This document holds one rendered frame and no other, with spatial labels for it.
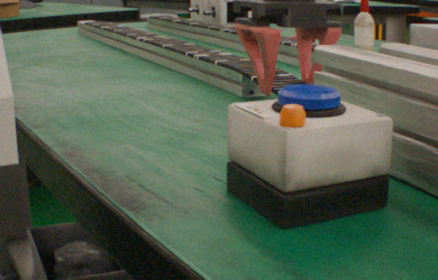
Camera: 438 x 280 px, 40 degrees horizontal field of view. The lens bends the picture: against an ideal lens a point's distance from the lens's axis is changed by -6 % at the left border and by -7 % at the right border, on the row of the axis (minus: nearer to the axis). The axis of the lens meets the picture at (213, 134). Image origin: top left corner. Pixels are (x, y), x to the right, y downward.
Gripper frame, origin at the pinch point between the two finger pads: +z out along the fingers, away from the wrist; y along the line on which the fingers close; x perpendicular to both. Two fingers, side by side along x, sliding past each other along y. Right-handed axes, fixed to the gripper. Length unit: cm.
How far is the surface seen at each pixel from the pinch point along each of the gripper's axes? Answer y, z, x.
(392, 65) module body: -4.7, -6.0, -23.2
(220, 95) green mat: -3.6, 2.7, 9.3
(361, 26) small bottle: 37, -2, 36
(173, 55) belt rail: -1.9, 0.7, 30.5
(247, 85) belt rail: -1.1, 1.3, 7.3
